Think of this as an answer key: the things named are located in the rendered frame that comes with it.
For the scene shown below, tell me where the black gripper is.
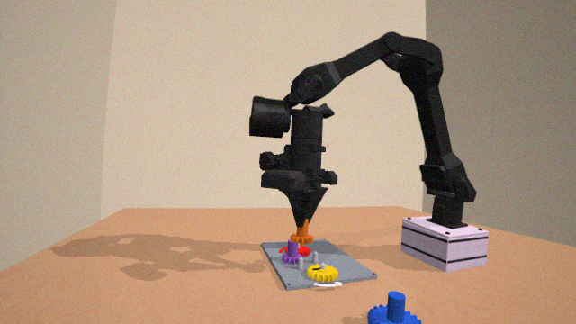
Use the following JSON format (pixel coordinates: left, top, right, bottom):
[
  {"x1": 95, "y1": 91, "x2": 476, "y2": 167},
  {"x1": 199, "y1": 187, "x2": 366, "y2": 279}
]
[{"x1": 261, "y1": 139, "x2": 338, "y2": 228}]

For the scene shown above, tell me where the purple gear with tall hub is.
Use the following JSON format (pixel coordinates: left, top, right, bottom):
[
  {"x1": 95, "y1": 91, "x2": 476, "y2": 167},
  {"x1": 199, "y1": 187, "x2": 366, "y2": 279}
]
[{"x1": 282, "y1": 239, "x2": 303, "y2": 264}]

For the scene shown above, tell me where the red gear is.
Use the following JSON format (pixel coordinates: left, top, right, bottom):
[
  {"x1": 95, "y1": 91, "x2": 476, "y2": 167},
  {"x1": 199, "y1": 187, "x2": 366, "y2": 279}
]
[{"x1": 285, "y1": 245, "x2": 311, "y2": 257}]

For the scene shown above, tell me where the orange gear with central hub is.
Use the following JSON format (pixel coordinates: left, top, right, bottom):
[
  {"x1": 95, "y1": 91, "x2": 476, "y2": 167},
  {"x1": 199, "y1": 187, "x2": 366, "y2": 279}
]
[{"x1": 291, "y1": 219, "x2": 314, "y2": 245}]

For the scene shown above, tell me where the blue gear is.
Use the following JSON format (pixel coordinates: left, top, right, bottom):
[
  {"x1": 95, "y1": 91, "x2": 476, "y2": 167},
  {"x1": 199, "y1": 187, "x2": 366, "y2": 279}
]
[{"x1": 367, "y1": 291, "x2": 422, "y2": 324}]

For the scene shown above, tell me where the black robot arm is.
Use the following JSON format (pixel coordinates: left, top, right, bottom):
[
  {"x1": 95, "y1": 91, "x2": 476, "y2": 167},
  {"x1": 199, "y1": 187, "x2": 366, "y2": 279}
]
[{"x1": 249, "y1": 31, "x2": 477, "y2": 229}]

